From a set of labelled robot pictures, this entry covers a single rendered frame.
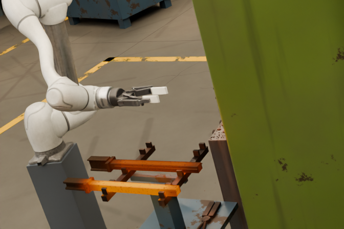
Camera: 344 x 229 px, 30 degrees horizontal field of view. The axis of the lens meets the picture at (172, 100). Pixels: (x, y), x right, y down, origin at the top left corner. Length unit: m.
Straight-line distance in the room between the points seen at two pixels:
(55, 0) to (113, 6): 4.40
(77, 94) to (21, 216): 1.73
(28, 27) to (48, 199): 0.94
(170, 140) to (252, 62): 2.73
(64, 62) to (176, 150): 1.40
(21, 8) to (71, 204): 1.02
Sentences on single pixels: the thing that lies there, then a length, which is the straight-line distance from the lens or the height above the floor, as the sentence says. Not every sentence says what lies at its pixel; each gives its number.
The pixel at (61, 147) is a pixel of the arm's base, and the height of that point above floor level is 0.64.
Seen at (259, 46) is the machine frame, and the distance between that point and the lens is 1.71.
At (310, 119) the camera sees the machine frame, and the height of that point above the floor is 1.13.
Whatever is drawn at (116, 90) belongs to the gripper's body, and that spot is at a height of 1.03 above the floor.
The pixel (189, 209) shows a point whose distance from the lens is 2.30.
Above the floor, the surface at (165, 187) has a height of 0.97.
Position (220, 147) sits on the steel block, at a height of 0.88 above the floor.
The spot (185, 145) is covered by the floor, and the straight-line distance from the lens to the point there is 4.30.
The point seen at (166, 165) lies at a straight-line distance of 2.03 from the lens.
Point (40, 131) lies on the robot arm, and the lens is 3.16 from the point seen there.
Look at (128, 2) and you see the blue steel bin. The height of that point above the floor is 0.27.
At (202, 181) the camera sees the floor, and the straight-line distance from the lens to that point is 3.85.
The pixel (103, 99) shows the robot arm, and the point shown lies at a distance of 2.60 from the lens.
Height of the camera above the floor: 1.92
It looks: 22 degrees down
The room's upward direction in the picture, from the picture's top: 15 degrees counter-clockwise
